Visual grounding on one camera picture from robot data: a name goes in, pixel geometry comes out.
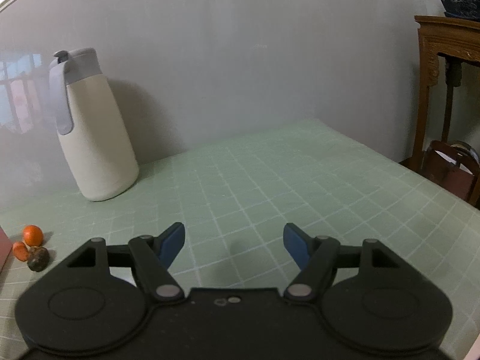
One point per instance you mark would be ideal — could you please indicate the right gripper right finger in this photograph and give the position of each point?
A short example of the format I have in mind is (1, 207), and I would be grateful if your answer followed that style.
(315, 257)

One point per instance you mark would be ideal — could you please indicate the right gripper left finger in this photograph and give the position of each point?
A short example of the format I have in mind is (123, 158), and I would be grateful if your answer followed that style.
(152, 256)

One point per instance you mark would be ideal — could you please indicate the white thermos jug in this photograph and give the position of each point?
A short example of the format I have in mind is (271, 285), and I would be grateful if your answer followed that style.
(90, 127)

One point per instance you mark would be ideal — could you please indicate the round orange tangerine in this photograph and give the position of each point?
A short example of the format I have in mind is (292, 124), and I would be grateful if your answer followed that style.
(33, 236)

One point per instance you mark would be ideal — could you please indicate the small red-orange fruit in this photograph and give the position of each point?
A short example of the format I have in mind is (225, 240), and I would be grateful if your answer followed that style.
(20, 251)

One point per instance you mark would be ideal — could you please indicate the colourful cardboard box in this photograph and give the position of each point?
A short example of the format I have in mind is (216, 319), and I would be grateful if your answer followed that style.
(5, 248)

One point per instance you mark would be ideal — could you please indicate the brown bag under table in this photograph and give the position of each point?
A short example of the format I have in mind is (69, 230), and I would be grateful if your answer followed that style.
(455, 167)

